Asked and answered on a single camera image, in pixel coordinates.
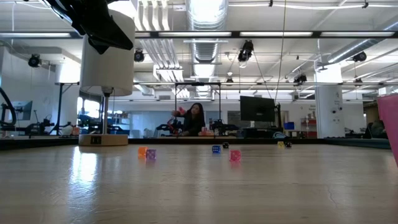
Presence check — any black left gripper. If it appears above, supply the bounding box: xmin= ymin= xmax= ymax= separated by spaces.
xmin=67 ymin=0 xmax=134 ymax=55

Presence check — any white shade wooden table lamp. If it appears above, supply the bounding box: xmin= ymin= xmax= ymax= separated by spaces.
xmin=79 ymin=8 xmax=136 ymax=147

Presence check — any small grey monitor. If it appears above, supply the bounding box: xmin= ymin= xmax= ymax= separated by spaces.
xmin=11 ymin=100 xmax=34 ymax=121

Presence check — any person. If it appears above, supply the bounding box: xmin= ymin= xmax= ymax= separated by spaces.
xmin=172 ymin=102 xmax=206 ymax=137

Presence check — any black monitor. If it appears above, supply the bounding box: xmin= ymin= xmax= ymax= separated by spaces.
xmin=239 ymin=95 xmax=277 ymax=123

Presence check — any black rig light bar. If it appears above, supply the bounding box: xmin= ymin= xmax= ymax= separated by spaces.
xmin=0 ymin=30 xmax=398 ymax=39

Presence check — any white building pillar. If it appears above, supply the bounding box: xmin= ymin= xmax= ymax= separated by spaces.
xmin=315 ymin=63 xmax=345 ymax=139

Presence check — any black background gantry frame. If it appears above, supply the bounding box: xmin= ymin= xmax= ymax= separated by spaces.
xmin=174 ymin=82 xmax=222 ymax=138

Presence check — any silver ceiling air duct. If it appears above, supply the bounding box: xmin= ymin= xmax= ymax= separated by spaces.
xmin=185 ymin=0 xmax=229 ymax=63

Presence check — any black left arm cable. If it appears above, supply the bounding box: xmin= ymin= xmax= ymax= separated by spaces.
xmin=0 ymin=86 xmax=18 ymax=127

